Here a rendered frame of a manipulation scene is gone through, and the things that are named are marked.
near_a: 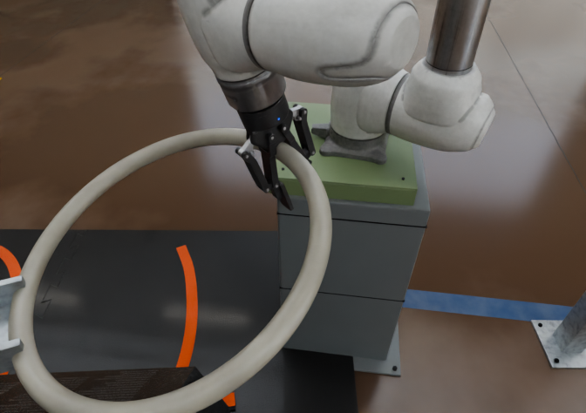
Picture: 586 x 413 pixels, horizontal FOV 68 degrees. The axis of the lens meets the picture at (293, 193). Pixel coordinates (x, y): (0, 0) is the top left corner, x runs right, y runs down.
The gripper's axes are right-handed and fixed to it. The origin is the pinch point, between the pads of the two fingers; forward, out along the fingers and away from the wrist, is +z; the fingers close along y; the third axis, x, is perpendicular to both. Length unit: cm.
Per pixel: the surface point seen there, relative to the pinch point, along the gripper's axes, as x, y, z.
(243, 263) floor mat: -73, 4, 102
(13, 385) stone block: -26, 66, 22
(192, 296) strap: -71, 30, 94
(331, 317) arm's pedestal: -15, -2, 82
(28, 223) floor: -163, 70, 78
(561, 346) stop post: 37, -64, 128
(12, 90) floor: -315, 40, 75
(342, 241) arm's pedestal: -12.0, -13.3, 45.1
